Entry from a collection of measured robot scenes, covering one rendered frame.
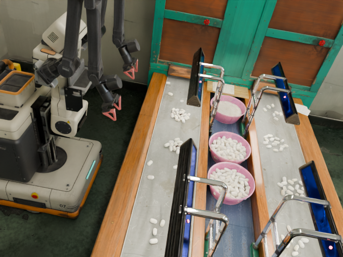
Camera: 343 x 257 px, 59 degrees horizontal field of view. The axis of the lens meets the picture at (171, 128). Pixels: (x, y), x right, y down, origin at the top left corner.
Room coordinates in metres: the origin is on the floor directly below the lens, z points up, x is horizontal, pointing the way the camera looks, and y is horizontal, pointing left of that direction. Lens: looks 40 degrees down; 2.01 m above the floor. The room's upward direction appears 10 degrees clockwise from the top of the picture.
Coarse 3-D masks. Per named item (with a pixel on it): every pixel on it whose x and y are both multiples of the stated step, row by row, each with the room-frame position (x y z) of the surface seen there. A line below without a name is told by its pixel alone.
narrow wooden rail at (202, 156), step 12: (204, 84) 2.11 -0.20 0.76; (204, 96) 1.94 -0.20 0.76; (204, 108) 1.79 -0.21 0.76; (204, 120) 1.64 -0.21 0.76; (204, 132) 1.52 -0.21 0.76; (204, 144) 1.40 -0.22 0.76; (204, 156) 1.30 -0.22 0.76; (204, 168) 1.20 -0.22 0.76; (204, 192) 1.03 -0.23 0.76; (204, 204) 0.95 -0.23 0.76; (192, 228) 0.82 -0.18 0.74; (204, 228) 0.82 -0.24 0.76; (192, 240) 0.75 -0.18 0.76; (192, 252) 0.69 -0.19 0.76
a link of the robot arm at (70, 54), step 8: (72, 0) 1.23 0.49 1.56; (80, 0) 1.24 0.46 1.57; (72, 8) 1.24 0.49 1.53; (80, 8) 1.25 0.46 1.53; (72, 16) 1.24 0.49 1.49; (80, 16) 1.26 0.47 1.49; (72, 24) 1.24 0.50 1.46; (72, 32) 1.24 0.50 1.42; (64, 40) 1.24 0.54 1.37; (72, 40) 1.24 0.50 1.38; (64, 48) 1.24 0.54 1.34; (72, 48) 1.24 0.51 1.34; (64, 56) 1.23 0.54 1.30; (72, 56) 1.24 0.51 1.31; (64, 64) 1.21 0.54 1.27; (72, 64) 1.24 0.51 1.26; (80, 64) 1.31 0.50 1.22; (64, 72) 1.21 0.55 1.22; (72, 72) 1.21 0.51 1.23
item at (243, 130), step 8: (256, 88) 1.76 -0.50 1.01; (264, 88) 1.61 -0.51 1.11; (272, 88) 1.61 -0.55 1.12; (280, 88) 1.62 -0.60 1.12; (248, 104) 1.76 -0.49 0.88; (256, 104) 1.61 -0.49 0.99; (248, 112) 1.71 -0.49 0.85; (248, 120) 1.63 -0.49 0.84; (240, 128) 1.72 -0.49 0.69; (248, 128) 1.61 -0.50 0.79
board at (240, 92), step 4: (208, 84) 2.10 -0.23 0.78; (212, 84) 2.11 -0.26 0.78; (208, 88) 2.04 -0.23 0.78; (212, 88) 2.05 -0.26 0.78; (236, 88) 2.12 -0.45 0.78; (240, 88) 2.13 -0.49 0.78; (244, 88) 2.14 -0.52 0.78; (236, 92) 2.06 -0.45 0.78; (240, 92) 2.07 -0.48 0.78; (244, 92) 2.08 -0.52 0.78; (248, 92) 2.09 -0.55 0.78; (236, 96) 2.01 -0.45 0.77; (240, 96) 2.01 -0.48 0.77; (244, 96) 2.02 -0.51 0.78; (248, 96) 2.03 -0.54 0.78
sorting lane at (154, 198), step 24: (168, 96) 1.89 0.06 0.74; (168, 120) 1.61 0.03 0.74; (192, 120) 1.65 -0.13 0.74; (144, 168) 1.14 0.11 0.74; (168, 168) 1.18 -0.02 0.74; (144, 192) 0.98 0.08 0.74; (168, 192) 1.01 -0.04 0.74; (144, 216) 0.84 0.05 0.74; (168, 216) 0.86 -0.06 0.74; (192, 216) 0.89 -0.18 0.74; (144, 240) 0.72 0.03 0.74
